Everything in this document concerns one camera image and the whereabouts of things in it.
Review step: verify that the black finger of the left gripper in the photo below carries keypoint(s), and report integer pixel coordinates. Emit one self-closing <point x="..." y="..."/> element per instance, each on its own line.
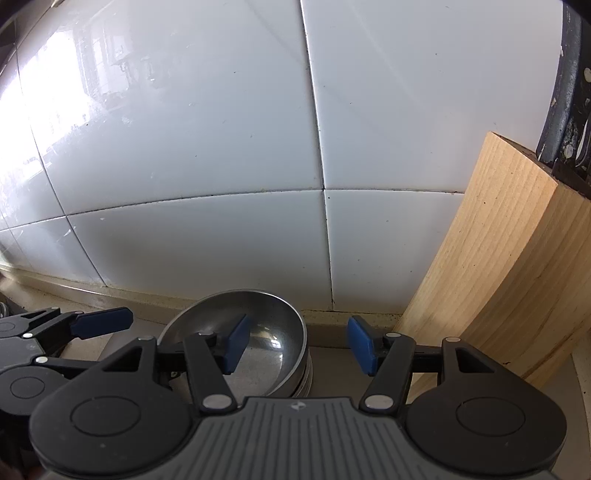
<point x="45" y="333"/>

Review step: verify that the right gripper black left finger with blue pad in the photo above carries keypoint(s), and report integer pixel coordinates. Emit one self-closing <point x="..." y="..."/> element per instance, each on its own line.
<point x="184" y="376"/>

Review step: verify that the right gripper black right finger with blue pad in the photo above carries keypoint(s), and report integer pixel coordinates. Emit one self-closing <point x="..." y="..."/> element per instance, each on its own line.
<point x="392" y="360"/>

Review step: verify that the stainless steel bowl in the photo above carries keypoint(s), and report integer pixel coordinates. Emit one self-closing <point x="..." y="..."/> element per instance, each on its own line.
<point x="303" y="388"/>
<point x="273" y="362"/>

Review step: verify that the wooden knife block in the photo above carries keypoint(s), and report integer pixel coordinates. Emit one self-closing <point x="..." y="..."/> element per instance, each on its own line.
<point x="512" y="276"/>

